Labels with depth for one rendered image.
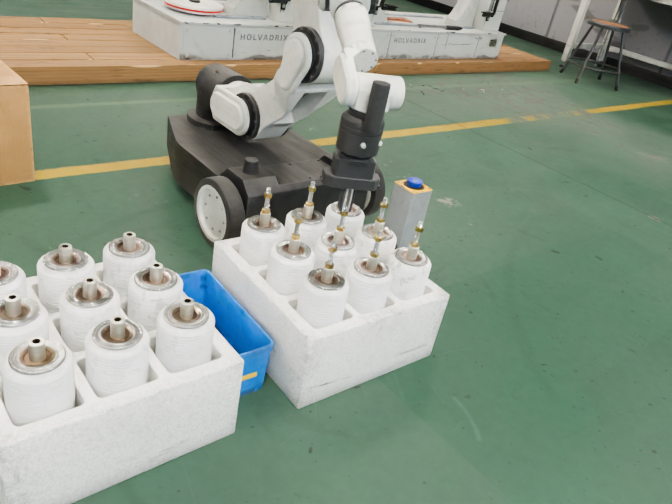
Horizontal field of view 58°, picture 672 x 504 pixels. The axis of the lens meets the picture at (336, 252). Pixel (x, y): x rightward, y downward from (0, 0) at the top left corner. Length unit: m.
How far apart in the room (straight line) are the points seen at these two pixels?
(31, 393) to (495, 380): 0.99
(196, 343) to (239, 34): 2.50
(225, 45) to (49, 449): 2.62
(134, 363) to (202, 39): 2.44
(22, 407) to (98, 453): 0.14
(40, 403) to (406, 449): 0.67
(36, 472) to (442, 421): 0.77
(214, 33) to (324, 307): 2.30
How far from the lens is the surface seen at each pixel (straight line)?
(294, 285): 1.27
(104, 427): 1.03
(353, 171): 1.25
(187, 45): 3.24
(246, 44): 3.41
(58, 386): 0.98
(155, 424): 1.08
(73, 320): 1.09
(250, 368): 1.24
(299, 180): 1.76
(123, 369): 1.01
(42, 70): 2.94
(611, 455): 1.47
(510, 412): 1.44
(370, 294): 1.26
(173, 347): 1.05
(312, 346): 1.17
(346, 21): 1.31
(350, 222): 1.46
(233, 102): 1.91
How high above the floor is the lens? 0.89
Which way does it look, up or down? 30 degrees down
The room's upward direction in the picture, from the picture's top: 12 degrees clockwise
